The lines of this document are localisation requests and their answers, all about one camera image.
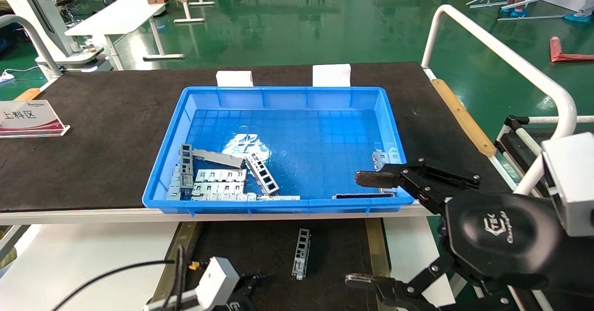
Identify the flat slotted grey plate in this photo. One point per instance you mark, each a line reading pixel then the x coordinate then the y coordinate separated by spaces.
pixel 218 189
pixel 220 175

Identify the small grey clip bracket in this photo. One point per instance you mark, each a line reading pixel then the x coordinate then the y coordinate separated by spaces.
pixel 175 183

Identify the short aluminium bar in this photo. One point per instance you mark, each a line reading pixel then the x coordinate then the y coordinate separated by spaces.
pixel 529 18

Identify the grey bracket with tabs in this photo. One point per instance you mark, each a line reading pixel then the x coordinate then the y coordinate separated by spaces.
pixel 387 158

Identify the red angled object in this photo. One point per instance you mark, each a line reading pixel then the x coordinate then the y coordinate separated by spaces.
pixel 559 53

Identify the white label card left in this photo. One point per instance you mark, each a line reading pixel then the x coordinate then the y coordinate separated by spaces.
pixel 234 79

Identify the white power adapter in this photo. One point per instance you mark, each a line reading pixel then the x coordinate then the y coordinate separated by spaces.
pixel 7 76

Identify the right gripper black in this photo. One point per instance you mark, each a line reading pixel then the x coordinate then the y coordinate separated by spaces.
pixel 501 236

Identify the white tubular handrail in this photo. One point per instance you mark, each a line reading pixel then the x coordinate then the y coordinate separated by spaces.
pixel 510 53

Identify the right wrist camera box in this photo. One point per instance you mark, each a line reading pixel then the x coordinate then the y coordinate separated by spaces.
pixel 571 181

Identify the black white trolley frame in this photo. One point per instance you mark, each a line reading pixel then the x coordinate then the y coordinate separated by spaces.
pixel 510 139

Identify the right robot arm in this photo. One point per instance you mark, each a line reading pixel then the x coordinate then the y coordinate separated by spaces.
pixel 580 264

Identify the wooden edge strip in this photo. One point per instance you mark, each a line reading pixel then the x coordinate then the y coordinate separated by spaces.
pixel 461 116

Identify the white work table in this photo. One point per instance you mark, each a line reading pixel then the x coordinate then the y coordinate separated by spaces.
pixel 120 16

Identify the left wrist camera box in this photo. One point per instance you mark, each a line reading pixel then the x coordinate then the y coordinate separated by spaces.
pixel 217 281

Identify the upright grey ladder bracket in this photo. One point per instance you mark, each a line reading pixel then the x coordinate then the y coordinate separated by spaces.
pixel 186 162

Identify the long thin grey strip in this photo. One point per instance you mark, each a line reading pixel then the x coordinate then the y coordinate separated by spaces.
pixel 260 197

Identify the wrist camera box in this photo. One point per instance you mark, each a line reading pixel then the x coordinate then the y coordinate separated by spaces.
pixel 571 181
pixel 217 281

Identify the blue shoe cover foot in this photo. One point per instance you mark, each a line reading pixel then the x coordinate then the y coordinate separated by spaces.
pixel 577 18

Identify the grey tubular handrail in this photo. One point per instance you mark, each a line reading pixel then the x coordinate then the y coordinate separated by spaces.
pixel 32 32

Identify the red white sign placard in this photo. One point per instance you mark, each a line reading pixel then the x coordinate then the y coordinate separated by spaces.
pixel 30 118

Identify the long flat grey part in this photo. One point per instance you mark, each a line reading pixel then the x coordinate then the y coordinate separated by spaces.
pixel 218 158

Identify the white label card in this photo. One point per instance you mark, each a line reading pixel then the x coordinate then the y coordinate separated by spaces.
pixel 234 79
pixel 331 75

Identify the white label card right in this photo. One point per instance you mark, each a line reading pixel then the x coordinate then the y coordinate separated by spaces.
pixel 331 75

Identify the blue plastic bin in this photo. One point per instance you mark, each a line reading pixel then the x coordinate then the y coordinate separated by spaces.
pixel 315 125

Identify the short wooden strip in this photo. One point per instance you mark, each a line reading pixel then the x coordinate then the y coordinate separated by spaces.
pixel 28 94

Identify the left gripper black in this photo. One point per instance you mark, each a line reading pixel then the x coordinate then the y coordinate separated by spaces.
pixel 241 301

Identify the white machine stand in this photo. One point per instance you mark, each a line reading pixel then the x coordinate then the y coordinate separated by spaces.
pixel 46 14

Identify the white table leg frame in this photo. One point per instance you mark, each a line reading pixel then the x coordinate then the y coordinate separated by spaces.
pixel 185 11

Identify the grey metal bracket with holes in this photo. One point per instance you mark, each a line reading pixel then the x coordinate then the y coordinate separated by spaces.
pixel 301 254

